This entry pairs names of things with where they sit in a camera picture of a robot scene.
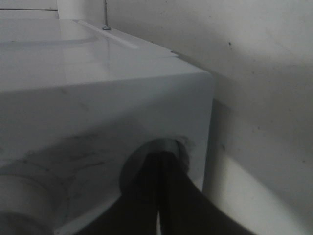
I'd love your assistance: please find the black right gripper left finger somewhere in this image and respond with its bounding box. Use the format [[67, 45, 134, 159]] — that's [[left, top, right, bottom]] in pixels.
[[77, 153, 160, 235]]

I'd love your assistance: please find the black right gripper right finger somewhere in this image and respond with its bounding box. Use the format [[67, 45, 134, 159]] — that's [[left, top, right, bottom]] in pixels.
[[159, 152, 252, 235]]

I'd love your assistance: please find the lower white timer knob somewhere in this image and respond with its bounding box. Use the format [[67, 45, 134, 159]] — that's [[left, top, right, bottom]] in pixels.
[[0, 172, 68, 233]]

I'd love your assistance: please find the white microwave oven body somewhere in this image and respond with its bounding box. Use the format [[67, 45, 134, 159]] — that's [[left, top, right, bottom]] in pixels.
[[0, 19, 214, 235]]

